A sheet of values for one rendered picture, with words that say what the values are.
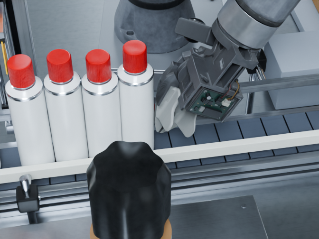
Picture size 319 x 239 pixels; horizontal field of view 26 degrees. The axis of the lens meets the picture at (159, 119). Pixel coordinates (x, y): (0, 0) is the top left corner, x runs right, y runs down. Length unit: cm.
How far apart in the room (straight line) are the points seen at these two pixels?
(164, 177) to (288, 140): 43
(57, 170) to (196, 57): 26
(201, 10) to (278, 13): 48
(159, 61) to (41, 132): 32
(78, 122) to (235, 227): 27
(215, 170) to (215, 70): 20
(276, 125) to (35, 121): 39
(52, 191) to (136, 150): 38
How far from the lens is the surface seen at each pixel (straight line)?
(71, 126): 99
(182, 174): 105
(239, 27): 89
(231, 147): 104
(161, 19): 121
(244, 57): 91
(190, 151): 103
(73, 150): 102
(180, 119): 102
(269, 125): 113
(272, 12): 87
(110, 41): 127
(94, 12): 143
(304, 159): 109
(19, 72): 92
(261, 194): 110
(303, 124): 114
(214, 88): 91
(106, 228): 69
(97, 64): 91
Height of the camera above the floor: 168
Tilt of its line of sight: 45 degrees down
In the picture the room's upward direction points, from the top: straight up
